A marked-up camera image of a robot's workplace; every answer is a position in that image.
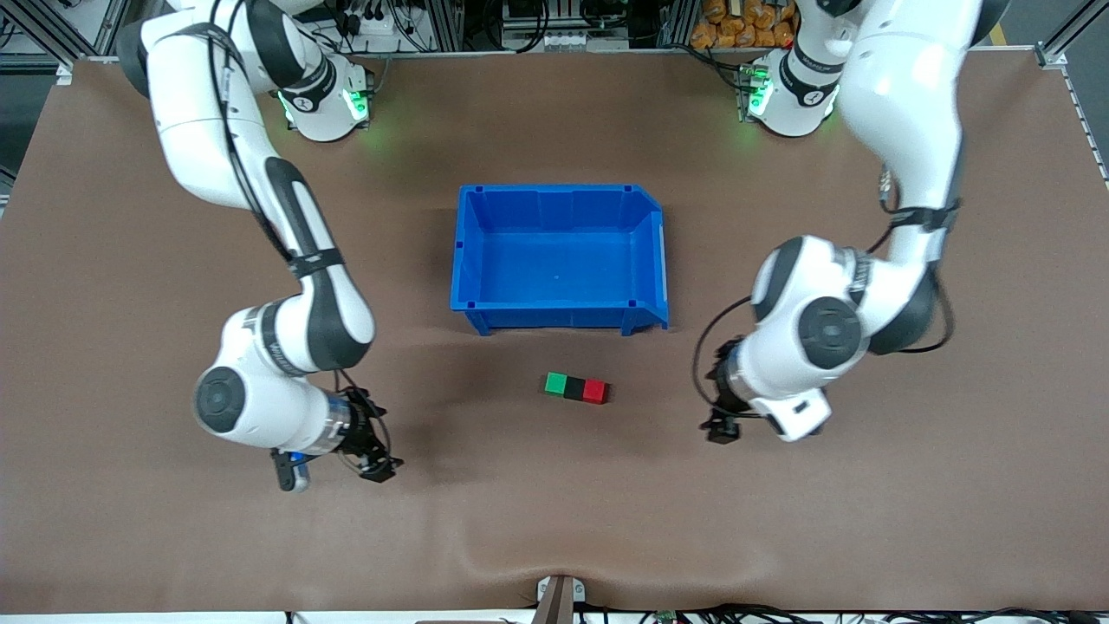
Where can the orange bag pile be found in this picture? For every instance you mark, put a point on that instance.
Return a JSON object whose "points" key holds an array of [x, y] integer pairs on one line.
{"points": [[745, 26]]}

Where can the black cube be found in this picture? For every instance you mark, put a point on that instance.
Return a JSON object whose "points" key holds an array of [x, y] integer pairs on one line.
{"points": [[575, 388]]}

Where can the metal clamp bracket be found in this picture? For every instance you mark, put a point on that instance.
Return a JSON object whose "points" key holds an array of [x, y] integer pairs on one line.
{"points": [[559, 598]]}

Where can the green cube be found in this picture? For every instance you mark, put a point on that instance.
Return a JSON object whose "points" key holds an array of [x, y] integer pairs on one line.
{"points": [[555, 384]]}

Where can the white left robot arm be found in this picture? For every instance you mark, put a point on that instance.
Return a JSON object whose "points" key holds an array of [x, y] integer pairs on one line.
{"points": [[823, 334]]}

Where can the metal table corner bracket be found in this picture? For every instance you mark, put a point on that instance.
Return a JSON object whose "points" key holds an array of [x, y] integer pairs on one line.
{"points": [[1051, 56], [64, 73]]}

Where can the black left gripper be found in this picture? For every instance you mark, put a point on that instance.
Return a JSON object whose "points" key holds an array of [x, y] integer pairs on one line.
{"points": [[722, 378]]}

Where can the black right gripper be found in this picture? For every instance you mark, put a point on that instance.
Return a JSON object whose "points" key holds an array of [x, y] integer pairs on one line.
{"points": [[361, 431]]}

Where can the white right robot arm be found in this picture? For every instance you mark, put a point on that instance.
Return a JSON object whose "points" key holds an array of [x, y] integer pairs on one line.
{"points": [[277, 399]]}

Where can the blue plastic storage bin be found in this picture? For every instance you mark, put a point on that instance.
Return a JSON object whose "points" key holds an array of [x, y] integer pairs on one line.
{"points": [[554, 260]]}

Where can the white power strip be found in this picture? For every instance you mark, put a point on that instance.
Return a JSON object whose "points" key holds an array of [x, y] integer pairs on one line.
{"points": [[372, 35]]}

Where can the aluminium frame profile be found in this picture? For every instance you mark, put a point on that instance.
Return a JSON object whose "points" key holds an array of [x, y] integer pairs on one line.
{"points": [[1074, 26], [43, 26]]}

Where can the red cube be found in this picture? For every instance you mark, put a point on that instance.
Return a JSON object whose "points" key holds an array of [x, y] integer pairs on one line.
{"points": [[595, 393]]}

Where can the brown table mat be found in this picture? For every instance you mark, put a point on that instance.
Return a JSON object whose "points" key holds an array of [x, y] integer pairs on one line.
{"points": [[554, 503]]}

